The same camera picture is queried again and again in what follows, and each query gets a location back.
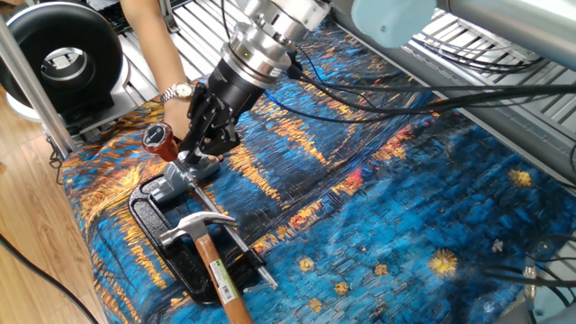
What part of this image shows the person's bare hand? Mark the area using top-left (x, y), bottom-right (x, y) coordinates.
top-left (162, 96), bottom-right (194, 141)

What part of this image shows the thin black hanging cable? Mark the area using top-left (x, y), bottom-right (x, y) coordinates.
top-left (44, 136), bottom-right (65, 185)

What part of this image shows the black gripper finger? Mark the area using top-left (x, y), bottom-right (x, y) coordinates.
top-left (179, 85), bottom-right (203, 166)
top-left (202, 128), bottom-right (242, 157)

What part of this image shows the aluminium frame post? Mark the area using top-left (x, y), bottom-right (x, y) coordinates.
top-left (0, 17), bottom-right (80, 158)

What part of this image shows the starry night painted tablecloth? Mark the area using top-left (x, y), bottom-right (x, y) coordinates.
top-left (60, 17), bottom-right (576, 324)

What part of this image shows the chrome lever with red knob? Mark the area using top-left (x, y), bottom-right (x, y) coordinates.
top-left (142, 121), bottom-right (199, 184)

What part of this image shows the person's bare forearm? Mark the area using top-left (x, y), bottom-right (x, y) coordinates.
top-left (119, 0), bottom-right (195, 91)

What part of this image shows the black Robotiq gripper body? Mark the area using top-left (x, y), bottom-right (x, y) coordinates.
top-left (191, 58), bottom-right (266, 136)

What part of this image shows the silver cable plug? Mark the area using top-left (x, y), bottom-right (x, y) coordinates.
top-left (521, 265), bottom-right (539, 293)

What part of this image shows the aluminium angle bracket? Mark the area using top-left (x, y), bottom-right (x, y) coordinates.
top-left (159, 0), bottom-right (182, 34)

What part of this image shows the black cable on floor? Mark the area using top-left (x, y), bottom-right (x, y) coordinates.
top-left (0, 233), bottom-right (100, 324)

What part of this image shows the silver wristwatch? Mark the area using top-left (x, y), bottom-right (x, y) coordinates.
top-left (159, 81), bottom-right (196, 105)

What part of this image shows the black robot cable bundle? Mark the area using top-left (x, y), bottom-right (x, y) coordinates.
top-left (287, 44), bottom-right (576, 289)

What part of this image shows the claw hammer with wooden handle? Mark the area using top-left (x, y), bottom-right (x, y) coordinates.
top-left (157, 211), bottom-right (254, 324)

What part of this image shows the black round duct fan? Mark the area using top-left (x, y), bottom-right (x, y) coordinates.
top-left (0, 1), bottom-right (132, 136)

